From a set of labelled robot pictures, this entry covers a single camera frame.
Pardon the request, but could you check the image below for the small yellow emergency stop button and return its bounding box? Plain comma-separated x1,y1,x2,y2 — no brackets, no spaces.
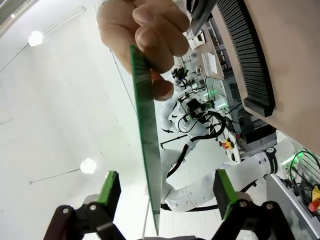
221,139,235,151

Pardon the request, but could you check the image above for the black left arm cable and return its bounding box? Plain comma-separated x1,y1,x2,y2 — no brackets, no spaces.
199,111,227,141

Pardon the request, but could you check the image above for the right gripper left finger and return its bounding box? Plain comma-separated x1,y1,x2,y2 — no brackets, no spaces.
43,170,126,240

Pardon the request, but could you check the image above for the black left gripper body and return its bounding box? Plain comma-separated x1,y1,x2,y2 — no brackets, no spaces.
184,98,209,119

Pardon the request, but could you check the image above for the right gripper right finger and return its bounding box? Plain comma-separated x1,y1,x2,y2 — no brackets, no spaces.
209,168,296,240

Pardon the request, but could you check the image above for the round ceiling light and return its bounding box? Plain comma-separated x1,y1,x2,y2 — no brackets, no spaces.
79,157,97,175
27,30,44,47

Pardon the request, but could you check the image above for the large yellow emergency stop button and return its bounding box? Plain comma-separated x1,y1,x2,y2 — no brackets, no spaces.
307,185,320,213

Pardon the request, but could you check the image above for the white controller box green light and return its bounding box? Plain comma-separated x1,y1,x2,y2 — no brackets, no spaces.
281,148,320,181

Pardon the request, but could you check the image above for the white slotted basket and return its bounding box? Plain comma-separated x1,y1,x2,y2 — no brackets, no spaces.
200,51,217,76

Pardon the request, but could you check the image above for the green PCB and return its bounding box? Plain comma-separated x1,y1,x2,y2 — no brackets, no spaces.
129,44,162,236

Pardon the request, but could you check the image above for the long black ribbed tray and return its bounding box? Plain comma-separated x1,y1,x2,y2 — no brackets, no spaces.
215,0,277,118

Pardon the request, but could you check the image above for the person's left hand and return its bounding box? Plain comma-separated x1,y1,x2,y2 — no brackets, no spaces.
96,0,191,102

